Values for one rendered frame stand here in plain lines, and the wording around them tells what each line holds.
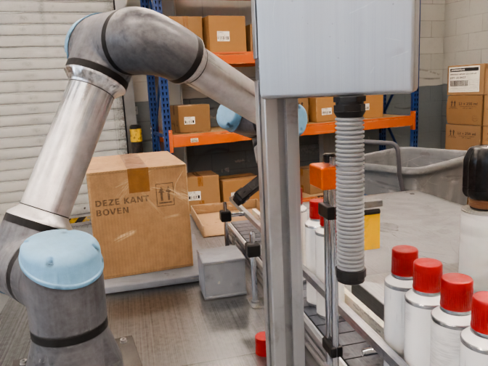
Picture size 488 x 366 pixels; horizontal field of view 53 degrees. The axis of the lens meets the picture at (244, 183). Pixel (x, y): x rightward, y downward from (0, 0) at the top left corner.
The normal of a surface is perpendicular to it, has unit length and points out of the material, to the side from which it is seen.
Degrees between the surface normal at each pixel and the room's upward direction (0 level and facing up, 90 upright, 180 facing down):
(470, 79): 90
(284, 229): 90
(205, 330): 0
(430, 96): 90
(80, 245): 8
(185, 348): 0
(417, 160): 77
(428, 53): 90
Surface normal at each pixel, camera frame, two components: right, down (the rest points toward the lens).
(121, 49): -0.30, 0.44
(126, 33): -0.13, 0.08
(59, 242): 0.07, -0.96
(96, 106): 0.73, 0.10
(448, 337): -0.58, 0.18
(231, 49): 0.43, 0.17
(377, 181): -0.76, 0.22
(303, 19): -0.36, 0.20
